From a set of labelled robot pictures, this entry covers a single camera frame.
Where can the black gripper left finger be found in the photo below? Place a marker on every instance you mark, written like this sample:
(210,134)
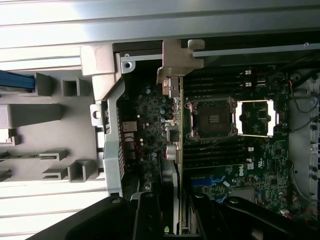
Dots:
(147,220)

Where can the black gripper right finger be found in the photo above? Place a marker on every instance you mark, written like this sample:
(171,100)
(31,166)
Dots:
(207,220)

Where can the blue expansion slot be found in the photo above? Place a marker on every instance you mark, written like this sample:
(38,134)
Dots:
(200,182)

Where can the silver chipset heatsink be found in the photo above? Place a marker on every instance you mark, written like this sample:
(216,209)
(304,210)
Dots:
(242,193)

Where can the open black PC case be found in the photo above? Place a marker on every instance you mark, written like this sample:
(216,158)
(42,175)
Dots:
(111,155)

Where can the locking lever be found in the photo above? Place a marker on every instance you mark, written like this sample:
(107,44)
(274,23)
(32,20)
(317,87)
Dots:
(220,145)

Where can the green Dell motherboard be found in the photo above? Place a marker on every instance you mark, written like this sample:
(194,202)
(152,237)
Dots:
(272,160)

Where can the CPU socket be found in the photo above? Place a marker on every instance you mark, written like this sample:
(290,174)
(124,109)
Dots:
(212,117)

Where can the metal socket cover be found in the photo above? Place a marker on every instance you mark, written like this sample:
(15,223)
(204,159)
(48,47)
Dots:
(272,120)

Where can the grey plastic parts rack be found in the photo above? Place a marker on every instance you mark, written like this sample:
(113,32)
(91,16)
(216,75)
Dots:
(37,112)

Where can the hard disk drive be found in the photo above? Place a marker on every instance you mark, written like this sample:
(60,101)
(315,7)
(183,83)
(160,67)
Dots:
(15,80)

